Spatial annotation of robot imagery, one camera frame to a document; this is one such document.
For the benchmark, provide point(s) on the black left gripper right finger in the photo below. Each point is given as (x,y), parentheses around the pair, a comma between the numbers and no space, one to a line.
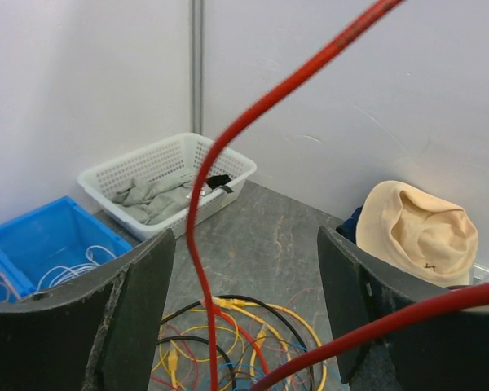
(450,352)

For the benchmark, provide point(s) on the beige bucket hat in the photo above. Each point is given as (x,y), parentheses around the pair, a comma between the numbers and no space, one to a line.
(418,233)

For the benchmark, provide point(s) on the blue cloth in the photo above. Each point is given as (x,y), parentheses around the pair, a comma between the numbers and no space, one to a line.
(348,228)

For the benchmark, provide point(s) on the blue divided plastic bin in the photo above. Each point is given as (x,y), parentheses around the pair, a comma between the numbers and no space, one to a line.
(52,245)

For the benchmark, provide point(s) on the white basket with clothes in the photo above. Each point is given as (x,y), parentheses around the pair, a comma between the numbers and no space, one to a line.
(177,155)

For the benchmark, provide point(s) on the grey adidas sweatshirt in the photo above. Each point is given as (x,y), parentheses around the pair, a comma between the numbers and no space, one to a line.
(151,203)

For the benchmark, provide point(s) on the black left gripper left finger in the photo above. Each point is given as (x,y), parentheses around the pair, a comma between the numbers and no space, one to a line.
(96,332)

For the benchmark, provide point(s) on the black cloth in basket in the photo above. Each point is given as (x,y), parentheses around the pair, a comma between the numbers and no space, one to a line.
(216,181)

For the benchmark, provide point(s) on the grey aluminium corner post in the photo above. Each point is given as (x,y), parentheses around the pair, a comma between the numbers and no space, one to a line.
(196,57)

